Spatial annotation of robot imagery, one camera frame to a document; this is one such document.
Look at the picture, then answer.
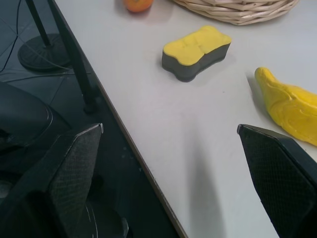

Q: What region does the orange fruit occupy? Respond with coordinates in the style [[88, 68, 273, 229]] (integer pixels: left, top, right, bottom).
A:
[[123, 0, 154, 13]]

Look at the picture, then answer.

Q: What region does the thin black cable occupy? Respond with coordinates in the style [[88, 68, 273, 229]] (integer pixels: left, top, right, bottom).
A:
[[0, 0, 71, 75]]

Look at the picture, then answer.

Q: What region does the black table leg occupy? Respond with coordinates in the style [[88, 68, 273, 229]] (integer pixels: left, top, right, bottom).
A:
[[48, 0, 98, 115]]

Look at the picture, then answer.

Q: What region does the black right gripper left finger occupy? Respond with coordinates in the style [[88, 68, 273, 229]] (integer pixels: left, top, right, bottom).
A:
[[0, 122, 104, 238]]

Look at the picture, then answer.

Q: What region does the yellow and grey sponge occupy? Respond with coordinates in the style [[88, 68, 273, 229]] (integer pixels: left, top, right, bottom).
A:
[[161, 25, 233, 83]]

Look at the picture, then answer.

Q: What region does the dark rounded robot body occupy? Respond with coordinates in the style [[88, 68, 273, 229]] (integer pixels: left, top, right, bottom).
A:
[[0, 81, 54, 199]]

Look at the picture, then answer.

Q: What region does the black round stand base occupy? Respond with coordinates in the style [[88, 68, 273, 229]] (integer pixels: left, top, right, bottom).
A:
[[18, 33, 73, 72]]

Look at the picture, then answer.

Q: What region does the black stand pole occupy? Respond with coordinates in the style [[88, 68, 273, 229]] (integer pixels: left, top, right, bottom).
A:
[[25, 0, 52, 47]]

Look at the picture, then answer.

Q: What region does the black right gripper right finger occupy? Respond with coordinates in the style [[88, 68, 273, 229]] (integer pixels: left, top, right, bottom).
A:
[[237, 123, 317, 238]]

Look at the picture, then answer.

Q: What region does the woven wicker basket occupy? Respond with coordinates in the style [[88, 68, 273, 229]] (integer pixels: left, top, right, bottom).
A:
[[172, 0, 302, 26]]

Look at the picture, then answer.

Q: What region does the yellow banana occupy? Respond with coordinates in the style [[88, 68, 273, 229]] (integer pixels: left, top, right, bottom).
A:
[[254, 66, 317, 147]]

